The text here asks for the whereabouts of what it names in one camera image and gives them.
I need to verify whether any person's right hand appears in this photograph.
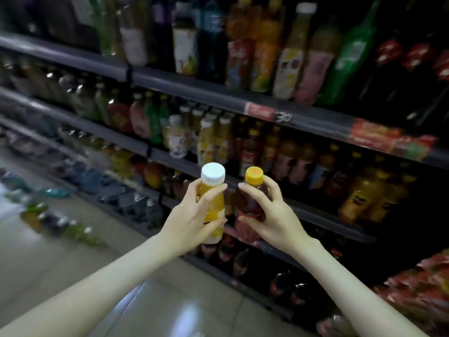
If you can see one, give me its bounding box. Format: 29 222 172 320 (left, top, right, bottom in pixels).
235 175 313 257

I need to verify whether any person's left hand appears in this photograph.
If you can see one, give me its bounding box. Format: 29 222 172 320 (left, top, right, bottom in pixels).
160 177 229 258

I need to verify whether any cola bottle red label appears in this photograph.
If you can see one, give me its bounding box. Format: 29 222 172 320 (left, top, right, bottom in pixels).
235 166 269 244

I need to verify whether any orange juice bottle white cap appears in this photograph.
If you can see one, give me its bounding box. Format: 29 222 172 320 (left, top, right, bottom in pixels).
196 162 227 244

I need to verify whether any row of large water jugs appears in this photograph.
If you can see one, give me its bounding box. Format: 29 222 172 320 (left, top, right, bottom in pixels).
196 235 331 327

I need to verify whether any dark grey store shelving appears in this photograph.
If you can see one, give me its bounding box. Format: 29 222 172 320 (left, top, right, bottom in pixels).
0 0 449 337

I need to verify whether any person's right forearm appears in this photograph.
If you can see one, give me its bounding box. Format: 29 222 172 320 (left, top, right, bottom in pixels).
295 238 429 337

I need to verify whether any red price tag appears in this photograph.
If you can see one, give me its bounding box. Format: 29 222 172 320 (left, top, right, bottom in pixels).
244 102 276 122

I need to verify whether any pile of red snack packets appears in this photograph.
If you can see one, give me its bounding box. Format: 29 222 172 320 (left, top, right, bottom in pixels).
316 249 449 337

